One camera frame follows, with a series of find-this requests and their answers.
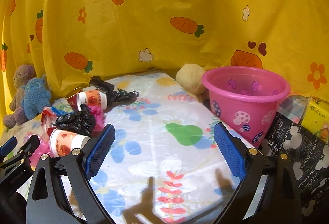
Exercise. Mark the black printed bag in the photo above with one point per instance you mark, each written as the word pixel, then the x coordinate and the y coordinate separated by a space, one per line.
pixel 308 152

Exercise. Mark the clear plaid packet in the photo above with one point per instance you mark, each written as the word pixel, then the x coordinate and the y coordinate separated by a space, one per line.
pixel 295 105

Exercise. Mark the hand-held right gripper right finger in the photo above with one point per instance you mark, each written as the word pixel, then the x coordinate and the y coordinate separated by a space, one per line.
pixel 228 152

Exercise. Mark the white orange paper cup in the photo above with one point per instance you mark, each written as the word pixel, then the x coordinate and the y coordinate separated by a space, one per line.
pixel 92 99
pixel 64 143

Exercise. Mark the red paper cup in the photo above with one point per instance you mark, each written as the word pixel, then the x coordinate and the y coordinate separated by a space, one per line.
pixel 73 100

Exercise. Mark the red white wrapper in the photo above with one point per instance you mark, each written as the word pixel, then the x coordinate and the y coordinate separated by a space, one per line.
pixel 47 118

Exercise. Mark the pink mushroom print bucket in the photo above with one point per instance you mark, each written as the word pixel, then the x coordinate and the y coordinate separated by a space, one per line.
pixel 241 111

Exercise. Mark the beige plush ball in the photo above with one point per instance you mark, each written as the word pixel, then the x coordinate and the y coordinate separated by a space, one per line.
pixel 190 77

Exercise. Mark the blue foam net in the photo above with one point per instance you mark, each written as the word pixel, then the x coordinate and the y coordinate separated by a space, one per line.
pixel 57 111

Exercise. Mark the yellow carrot print curtain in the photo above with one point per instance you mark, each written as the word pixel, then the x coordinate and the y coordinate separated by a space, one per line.
pixel 154 21

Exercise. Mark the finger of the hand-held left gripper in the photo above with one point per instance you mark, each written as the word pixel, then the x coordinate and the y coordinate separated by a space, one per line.
pixel 27 148
pixel 9 143

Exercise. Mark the blue plush toy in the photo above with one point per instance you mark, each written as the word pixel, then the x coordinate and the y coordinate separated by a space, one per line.
pixel 36 100

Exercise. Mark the yellow tissue packet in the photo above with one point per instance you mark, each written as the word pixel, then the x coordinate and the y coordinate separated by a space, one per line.
pixel 317 116

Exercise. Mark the purple teddy bear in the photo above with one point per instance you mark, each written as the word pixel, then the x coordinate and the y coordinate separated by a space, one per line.
pixel 21 75

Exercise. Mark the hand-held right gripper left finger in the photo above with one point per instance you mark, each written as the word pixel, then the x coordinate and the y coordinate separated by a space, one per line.
pixel 100 152

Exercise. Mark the black plastic bag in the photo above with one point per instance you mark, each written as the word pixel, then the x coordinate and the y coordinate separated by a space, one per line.
pixel 113 93
pixel 77 121

